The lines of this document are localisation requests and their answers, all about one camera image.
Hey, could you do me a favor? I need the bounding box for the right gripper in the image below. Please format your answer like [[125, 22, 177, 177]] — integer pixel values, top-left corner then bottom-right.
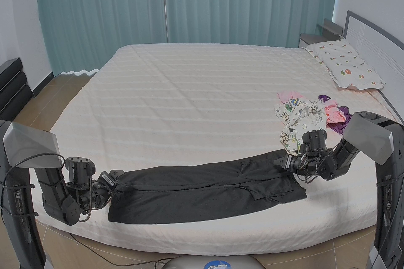
[[282, 154, 309, 175]]

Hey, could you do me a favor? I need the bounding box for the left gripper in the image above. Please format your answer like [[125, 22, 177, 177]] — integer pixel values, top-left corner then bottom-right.
[[83, 171, 125, 210]]

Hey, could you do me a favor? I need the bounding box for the black T-shirt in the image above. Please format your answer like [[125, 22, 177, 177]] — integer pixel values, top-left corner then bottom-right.
[[108, 149, 307, 225]]

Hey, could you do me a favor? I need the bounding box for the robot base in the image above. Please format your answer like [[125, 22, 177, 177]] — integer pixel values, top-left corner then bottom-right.
[[161, 255, 266, 269]]

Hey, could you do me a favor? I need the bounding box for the bed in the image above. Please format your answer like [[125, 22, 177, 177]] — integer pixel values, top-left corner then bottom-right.
[[35, 10, 404, 257]]

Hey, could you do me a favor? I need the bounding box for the white printed pyjama top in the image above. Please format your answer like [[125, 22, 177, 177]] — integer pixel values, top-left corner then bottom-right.
[[274, 97, 327, 155]]

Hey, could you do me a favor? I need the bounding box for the purple garment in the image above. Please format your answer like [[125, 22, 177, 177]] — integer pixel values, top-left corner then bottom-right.
[[318, 95, 352, 137]]

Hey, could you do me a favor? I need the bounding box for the salmon pink garment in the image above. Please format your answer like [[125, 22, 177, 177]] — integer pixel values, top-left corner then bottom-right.
[[325, 102, 346, 125]]

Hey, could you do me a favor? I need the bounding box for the light pink garment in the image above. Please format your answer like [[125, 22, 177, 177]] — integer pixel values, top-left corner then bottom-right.
[[277, 91, 305, 103]]

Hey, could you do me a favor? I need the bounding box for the white printed pillow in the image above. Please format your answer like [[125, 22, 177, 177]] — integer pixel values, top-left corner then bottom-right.
[[302, 38, 386, 90]]

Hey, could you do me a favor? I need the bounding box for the grey bedside table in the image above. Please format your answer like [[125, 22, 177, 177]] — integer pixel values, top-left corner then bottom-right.
[[299, 18, 344, 48]]

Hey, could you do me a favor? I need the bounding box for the black chest of drawers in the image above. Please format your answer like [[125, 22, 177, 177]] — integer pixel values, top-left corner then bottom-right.
[[0, 57, 33, 121]]

